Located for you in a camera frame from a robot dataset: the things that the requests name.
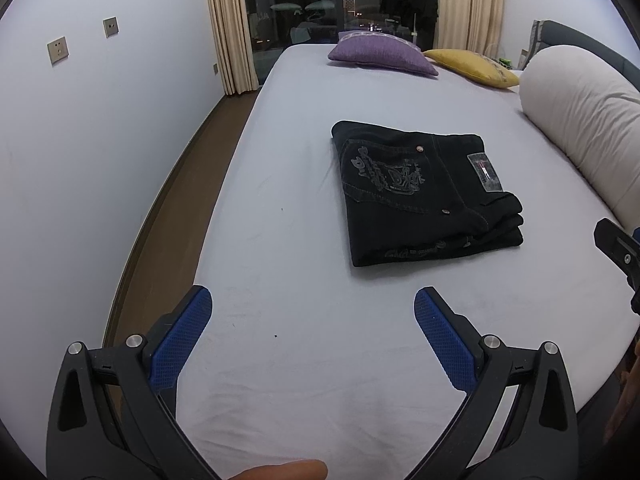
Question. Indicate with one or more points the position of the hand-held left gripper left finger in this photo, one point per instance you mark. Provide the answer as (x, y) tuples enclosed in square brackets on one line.
[(180, 340)]

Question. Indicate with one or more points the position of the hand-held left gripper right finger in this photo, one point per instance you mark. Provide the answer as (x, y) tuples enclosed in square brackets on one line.
[(445, 340)]

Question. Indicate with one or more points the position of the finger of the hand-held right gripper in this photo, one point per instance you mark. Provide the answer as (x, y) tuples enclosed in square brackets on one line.
[(617, 250)]

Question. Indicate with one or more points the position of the black denim pants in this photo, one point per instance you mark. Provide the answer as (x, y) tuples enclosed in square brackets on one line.
[(400, 220)]

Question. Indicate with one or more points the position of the person's right forearm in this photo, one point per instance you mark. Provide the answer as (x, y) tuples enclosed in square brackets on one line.
[(625, 395)]

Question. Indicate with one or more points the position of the person's left hand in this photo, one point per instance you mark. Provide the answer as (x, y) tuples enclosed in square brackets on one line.
[(285, 471)]

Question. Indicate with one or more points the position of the bed with white sheet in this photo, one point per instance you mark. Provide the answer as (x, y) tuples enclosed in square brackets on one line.
[(300, 310)]

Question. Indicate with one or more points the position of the white bolster pillow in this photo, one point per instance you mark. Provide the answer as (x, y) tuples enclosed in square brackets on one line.
[(585, 110)]

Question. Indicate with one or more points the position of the grey upholstered headboard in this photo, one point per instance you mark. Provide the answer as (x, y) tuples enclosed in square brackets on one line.
[(575, 35)]

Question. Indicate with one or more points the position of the yellow pillow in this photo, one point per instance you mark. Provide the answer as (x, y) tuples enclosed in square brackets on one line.
[(470, 65)]

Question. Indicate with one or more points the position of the plain purple pillow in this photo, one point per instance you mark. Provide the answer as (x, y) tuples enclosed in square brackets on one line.
[(380, 57)]

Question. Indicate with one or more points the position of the patterned purple pillow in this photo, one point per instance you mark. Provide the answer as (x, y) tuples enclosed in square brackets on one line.
[(375, 36)]

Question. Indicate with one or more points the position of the dark hanging clothes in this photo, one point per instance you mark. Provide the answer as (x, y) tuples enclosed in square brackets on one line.
[(417, 10)]

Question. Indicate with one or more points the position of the dark glass door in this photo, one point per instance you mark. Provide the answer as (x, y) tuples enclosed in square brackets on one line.
[(300, 10)]

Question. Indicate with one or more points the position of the metal wall socket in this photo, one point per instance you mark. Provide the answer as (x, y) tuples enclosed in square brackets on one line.
[(110, 27), (58, 50)]

